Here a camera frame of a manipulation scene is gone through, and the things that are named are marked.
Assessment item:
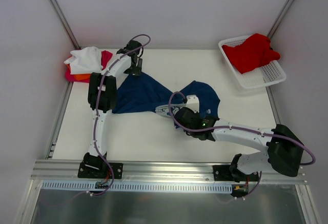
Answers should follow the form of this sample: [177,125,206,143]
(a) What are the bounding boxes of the orange folded t-shirt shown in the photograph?
[65,65,91,83]

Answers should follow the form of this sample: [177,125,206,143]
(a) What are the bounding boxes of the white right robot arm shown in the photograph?
[173,107,304,182]

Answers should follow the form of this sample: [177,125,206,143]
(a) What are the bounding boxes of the white perforated plastic basket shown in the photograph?
[218,35,286,90]

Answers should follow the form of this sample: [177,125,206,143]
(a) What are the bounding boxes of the aluminium mounting rail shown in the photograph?
[30,159,308,185]

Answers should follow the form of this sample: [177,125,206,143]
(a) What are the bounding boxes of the left aluminium frame post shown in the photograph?
[48,0,81,50]

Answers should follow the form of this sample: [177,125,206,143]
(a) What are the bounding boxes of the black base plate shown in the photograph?
[77,161,124,179]
[212,165,259,182]

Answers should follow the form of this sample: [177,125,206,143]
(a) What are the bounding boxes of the pink folded t-shirt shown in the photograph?
[64,50,114,83]

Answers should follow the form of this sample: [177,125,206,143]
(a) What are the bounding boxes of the right aluminium frame post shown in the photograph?
[267,0,295,39]

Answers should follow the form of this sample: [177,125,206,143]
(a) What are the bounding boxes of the blue cartoon print t-shirt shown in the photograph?
[112,73,220,118]

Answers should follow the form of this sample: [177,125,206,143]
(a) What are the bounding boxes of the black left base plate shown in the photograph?
[77,161,124,179]

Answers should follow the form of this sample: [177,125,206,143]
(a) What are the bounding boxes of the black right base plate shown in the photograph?
[212,165,259,182]

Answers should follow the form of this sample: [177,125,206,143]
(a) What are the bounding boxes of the aluminium frame post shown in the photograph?
[48,0,81,50]
[267,0,295,39]

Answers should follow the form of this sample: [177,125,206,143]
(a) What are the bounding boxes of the white slotted cable duct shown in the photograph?
[42,180,233,194]

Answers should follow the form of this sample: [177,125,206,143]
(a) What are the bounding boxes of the red t-shirt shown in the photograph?
[222,33,280,74]

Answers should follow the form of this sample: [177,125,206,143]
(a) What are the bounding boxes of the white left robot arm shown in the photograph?
[83,39,144,178]

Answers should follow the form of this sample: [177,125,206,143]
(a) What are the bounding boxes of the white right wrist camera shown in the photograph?
[186,95,200,113]

